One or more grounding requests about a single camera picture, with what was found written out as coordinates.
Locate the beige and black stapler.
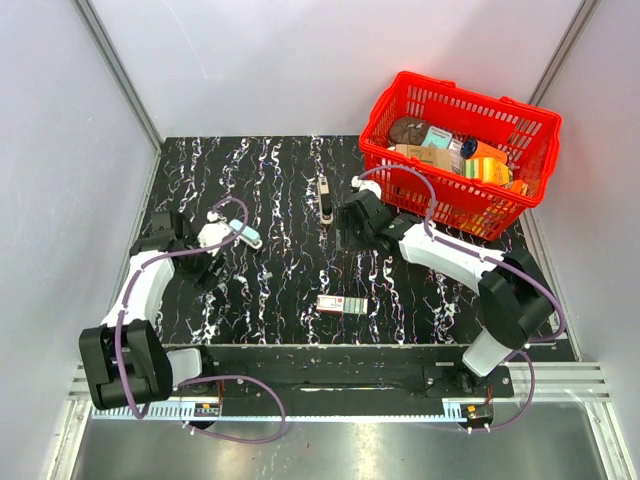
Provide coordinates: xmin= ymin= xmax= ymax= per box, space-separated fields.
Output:
xmin=317 ymin=176 xmax=333 ymax=225

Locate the light blue stapler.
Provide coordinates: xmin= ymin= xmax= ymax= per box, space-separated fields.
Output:
xmin=229 ymin=219 xmax=263 ymax=250

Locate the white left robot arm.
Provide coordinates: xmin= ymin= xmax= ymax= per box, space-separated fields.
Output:
xmin=79 ymin=211 xmax=233 ymax=410

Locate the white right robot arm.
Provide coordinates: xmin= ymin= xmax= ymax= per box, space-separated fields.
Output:
xmin=336 ymin=189 xmax=557 ymax=396

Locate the red white staple box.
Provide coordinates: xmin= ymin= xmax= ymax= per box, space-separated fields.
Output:
xmin=316 ymin=295 xmax=368 ymax=315

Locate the brown round pouch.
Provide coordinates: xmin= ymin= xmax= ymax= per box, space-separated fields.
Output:
xmin=388 ymin=116 xmax=430 ymax=145

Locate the red plastic shopping basket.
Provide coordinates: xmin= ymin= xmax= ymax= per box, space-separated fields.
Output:
xmin=359 ymin=71 xmax=562 ymax=241

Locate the brown cardboard box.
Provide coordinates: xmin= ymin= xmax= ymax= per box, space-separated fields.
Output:
xmin=388 ymin=144 xmax=454 ymax=172

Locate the teal small box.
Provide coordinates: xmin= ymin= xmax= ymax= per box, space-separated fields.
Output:
xmin=422 ymin=125 xmax=453 ymax=149

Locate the orange bottle blue cap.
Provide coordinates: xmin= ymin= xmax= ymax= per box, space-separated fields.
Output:
xmin=460 ymin=137 xmax=508 ymax=164

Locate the yellow orange box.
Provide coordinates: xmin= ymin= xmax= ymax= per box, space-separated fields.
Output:
xmin=463 ymin=157 xmax=513 ymax=186

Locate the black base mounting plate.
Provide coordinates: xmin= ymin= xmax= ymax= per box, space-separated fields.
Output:
xmin=164 ymin=344 xmax=516 ymax=416

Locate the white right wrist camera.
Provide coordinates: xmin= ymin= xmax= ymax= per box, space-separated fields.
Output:
xmin=350 ymin=176 xmax=382 ymax=200

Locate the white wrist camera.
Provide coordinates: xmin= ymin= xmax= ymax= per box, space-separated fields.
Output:
xmin=350 ymin=176 xmax=382 ymax=200
xmin=197 ymin=211 xmax=234 ymax=257

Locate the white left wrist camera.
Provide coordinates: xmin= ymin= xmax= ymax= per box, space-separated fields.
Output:
xmin=197 ymin=211 xmax=234 ymax=257

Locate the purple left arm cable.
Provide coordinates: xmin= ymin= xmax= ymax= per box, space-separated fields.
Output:
xmin=113 ymin=195 xmax=289 ymax=443

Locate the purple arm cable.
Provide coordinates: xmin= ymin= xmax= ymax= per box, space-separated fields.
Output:
xmin=113 ymin=195 xmax=289 ymax=443
xmin=352 ymin=164 xmax=567 ymax=432

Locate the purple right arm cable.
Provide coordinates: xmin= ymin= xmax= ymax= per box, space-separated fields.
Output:
xmin=352 ymin=164 xmax=567 ymax=432

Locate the aluminium frame rail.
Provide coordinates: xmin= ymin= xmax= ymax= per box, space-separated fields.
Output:
xmin=64 ymin=359 xmax=614 ymax=421

